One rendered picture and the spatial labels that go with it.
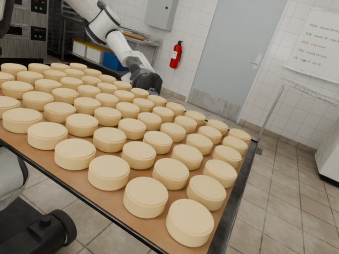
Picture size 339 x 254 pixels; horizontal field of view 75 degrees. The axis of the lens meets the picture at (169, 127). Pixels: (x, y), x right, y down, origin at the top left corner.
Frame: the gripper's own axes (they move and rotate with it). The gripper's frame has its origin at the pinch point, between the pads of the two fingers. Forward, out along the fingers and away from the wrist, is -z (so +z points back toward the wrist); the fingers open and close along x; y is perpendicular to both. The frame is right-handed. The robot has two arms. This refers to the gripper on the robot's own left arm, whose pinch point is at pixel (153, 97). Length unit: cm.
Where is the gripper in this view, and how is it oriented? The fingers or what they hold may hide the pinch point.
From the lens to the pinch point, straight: 64.8
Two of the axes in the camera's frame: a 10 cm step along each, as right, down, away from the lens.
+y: 9.2, 0.9, 3.7
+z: -2.9, -4.6, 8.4
